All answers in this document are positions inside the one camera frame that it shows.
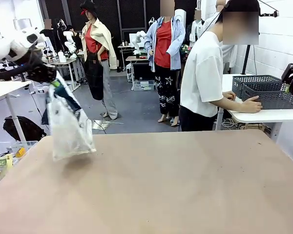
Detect black backpack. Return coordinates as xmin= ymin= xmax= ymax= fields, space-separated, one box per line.
xmin=2 ymin=115 xmax=47 ymax=142

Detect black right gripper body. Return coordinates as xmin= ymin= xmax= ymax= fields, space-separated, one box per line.
xmin=281 ymin=63 xmax=293 ymax=84

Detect person's left hand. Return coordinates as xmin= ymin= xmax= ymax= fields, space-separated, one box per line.
xmin=222 ymin=91 xmax=237 ymax=101

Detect beige package green print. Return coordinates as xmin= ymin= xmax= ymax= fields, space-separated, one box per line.
xmin=0 ymin=153 xmax=15 ymax=175

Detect metal frame work table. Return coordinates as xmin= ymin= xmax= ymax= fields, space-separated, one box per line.
xmin=45 ymin=56 xmax=86 ymax=92

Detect white side table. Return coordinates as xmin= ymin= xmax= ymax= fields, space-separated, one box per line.
xmin=214 ymin=74 xmax=293 ymax=137
xmin=0 ymin=81 xmax=33 ymax=142

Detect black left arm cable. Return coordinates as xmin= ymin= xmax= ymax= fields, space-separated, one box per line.
xmin=0 ymin=63 xmax=32 ymax=82

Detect mannequin with blue shirt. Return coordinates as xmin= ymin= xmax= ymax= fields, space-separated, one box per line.
xmin=144 ymin=0 xmax=187 ymax=127

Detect black tripod stand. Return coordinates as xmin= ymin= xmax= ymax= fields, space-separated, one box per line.
xmin=241 ymin=44 xmax=254 ymax=75

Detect silver floor sheet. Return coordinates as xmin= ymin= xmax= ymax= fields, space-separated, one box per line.
xmin=91 ymin=118 xmax=125 ymax=130

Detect white robot arm black joints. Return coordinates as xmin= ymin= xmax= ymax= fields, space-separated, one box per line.
xmin=62 ymin=30 xmax=78 ymax=59

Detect black camera boom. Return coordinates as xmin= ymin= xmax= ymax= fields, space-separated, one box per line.
xmin=258 ymin=0 xmax=280 ymax=18

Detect clear shopping bag navy handles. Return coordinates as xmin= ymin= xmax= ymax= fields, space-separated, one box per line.
xmin=41 ymin=72 xmax=97 ymax=162

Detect brown top background table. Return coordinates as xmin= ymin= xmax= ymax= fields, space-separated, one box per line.
xmin=125 ymin=55 xmax=150 ymax=90

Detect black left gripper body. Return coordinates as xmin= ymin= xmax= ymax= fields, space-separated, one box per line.
xmin=26 ymin=48 xmax=58 ymax=83

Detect grey wall panel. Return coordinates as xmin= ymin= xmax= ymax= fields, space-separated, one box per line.
xmin=13 ymin=18 xmax=33 ymax=31

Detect clear storage bin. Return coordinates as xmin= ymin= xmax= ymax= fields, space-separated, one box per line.
xmin=133 ymin=79 xmax=156 ymax=92

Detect clear plastic bin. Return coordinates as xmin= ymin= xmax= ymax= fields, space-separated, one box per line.
xmin=0 ymin=140 xmax=39 ymax=167

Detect background person black clothes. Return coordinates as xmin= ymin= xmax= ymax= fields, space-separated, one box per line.
xmin=40 ymin=19 xmax=55 ymax=49

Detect floral patterned garment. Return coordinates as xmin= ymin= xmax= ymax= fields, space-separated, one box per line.
xmin=181 ymin=44 xmax=192 ymax=62

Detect person's right hand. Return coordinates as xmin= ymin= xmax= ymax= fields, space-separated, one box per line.
xmin=241 ymin=96 xmax=264 ymax=114

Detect person's right forearm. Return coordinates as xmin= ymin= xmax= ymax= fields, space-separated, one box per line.
xmin=208 ymin=97 xmax=246 ymax=114

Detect mannequin with cream jacket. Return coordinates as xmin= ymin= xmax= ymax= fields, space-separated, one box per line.
xmin=80 ymin=0 xmax=119 ymax=120

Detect person in white T-shirt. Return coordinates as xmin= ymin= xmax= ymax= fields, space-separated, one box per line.
xmin=179 ymin=0 xmax=260 ymax=133

